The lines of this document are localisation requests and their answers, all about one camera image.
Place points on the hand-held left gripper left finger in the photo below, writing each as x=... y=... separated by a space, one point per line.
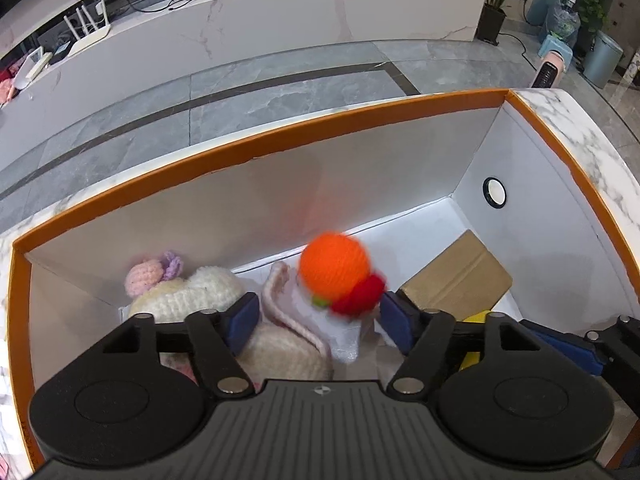
x=244 y=322

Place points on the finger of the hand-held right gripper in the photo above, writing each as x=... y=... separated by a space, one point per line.
x=560 y=347

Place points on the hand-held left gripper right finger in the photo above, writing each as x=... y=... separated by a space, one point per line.
x=397 y=322

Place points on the white crochet bunny pink ears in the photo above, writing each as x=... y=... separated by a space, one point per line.
x=285 y=355

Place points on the cream crochet doll pink hat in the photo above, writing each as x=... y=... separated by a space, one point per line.
x=200 y=292

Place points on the clear plastic bag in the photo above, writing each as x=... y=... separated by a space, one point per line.
x=345 y=340

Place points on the yellow object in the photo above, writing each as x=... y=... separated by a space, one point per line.
x=472 y=340

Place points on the orange crochet fruit toy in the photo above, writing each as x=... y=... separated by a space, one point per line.
x=332 y=265

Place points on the orange cardboard box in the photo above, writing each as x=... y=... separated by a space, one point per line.
x=300 y=185

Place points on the brown cardboard box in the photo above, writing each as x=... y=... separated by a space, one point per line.
x=457 y=275

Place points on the pink space heater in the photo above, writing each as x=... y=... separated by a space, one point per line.
x=550 y=70

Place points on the grey trash can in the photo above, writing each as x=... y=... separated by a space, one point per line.
x=602 y=60

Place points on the white marble tv console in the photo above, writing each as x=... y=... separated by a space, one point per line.
x=250 y=30

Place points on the white wifi router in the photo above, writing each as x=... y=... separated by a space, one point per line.
x=90 y=35

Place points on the water bottle in bag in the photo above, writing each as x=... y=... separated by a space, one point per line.
x=564 y=17

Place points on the white plastic tray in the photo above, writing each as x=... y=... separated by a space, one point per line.
x=32 y=67

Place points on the potted green plant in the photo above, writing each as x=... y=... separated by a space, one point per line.
x=492 y=5

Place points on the pink plush toy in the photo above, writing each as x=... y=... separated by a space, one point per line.
x=6 y=87

